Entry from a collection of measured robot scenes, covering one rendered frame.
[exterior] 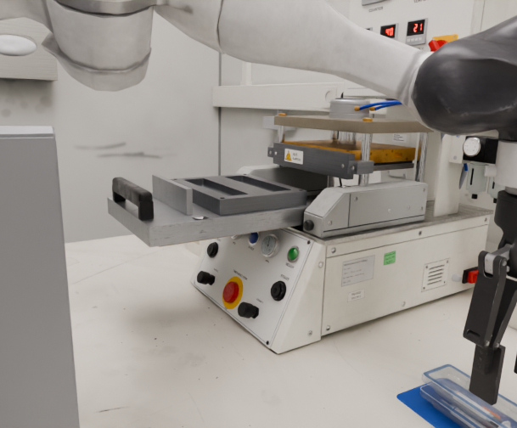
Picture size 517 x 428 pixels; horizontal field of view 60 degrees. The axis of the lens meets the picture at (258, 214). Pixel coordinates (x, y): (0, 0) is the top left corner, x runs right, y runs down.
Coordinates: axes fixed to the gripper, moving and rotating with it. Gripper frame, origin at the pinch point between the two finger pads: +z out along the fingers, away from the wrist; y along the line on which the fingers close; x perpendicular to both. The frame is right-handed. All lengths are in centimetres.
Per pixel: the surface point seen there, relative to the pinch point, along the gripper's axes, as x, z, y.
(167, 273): -69, 9, 19
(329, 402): -14.6, 9.7, 13.9
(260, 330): -32.8, 7.8, 14.7
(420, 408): -8.1, 9.7, 4.0
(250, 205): -33.8, -13.4, 16.3
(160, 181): -46, -16, 27
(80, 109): -188, -25, 21
